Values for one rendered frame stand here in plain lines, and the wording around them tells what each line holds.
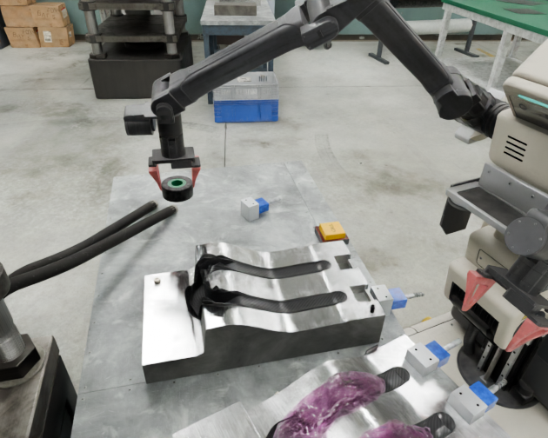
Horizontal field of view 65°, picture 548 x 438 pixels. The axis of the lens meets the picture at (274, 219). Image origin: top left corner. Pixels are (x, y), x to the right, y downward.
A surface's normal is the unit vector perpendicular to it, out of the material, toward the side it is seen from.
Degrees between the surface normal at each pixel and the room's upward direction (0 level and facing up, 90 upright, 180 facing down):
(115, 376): 0
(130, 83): 90
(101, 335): 0
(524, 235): 63
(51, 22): 84
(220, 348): 90
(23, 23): 84
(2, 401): 0
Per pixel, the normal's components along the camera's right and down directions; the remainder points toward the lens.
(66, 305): 0.02, -0.82
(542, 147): -0.91, 0.33
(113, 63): 0.08, 0.57
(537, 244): -0.81, -0.18
